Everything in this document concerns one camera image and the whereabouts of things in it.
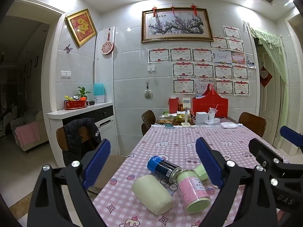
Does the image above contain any red fruit tray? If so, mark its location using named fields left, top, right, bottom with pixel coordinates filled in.
left=64, top=100, right=87, bottom=110

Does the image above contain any red diamond door decoration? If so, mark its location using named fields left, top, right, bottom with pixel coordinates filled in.
left=259, top=66, right=272, bottom=88

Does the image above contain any brown chair far left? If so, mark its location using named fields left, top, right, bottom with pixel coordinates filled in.
left=141, top=110, right=156, bottom=135

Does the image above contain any white desk lamp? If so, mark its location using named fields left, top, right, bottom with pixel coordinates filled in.
left=181, top=97, right=191, bottom=127

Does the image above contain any blue white humidifier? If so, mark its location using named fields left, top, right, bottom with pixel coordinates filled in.
left=94, top=82, right=105, bottom=103

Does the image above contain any gold framed red artwork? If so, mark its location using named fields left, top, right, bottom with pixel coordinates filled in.
left=65, top=9, right=97, bottom=47

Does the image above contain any white paper cup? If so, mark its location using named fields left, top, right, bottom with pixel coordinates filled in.
left=131, top=175, right=175, bottom=215

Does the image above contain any white sideboard cabinet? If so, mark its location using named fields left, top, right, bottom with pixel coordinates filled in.
left=47, top=101, right=120, bottom=168

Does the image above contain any small red box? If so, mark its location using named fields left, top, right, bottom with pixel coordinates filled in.
left=168, top=97, right=179, bottom=114

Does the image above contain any purple butterfly wall sticker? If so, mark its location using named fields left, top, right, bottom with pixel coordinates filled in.
left=64, top=44, right=73, bottom=53

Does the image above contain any red gift bag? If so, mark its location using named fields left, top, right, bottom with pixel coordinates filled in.
left=192, top=84, right=229, bottom=118

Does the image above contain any cup with straws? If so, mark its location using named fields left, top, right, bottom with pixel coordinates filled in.
left=208, top=108, right=217, bottom=120

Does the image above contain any green door curtain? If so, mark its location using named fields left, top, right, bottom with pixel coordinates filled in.
left=245, top=23, right=289, bottom=148

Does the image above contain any pink checkered tablecloth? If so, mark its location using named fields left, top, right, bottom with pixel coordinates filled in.
left=92, top=122, right=291, bottom=227

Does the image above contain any pink cloth on sofa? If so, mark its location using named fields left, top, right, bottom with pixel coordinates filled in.
left=15, top=121, right=41, bottom=148

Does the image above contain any white door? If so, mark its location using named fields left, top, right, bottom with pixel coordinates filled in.
left=257, top=47, right=281, bottom=145

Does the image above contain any brown chair right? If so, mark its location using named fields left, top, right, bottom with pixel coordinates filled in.
left=238, top=112, right=266, bottom=137

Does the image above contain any red round hanging ornament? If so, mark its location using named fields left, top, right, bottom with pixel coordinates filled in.
left=101, top=28, right=115, bottom=55

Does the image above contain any brown chair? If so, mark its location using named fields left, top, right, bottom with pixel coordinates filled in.
left=141, top=110, right=156, bottom=135
left=238, top=112, right=266, bottom=137

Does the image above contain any blue black metal can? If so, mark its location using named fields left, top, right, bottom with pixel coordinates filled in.
left=147, top=156, right=181, bottom=183

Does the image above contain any pink green label jar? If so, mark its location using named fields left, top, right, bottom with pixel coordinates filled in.
left=176, top=169, right=211, bottom=214

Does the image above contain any plum blossom framed painting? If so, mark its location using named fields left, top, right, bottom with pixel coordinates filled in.
left=141, top=6, right=214, bottom=43

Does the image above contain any white square box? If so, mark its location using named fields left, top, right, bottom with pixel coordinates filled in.
left=196, top=112, right=208, bottom=124

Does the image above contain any small green potted plant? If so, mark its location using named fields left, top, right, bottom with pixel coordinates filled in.
left=77, top=86, right=91, bottom=100

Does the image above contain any chair with black jacket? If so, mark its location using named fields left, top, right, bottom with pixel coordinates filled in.
left=55, top=117, right=127, bottom=194

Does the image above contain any white wall switch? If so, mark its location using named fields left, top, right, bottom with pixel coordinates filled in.
left=60, top=71, right=71, bottom=79

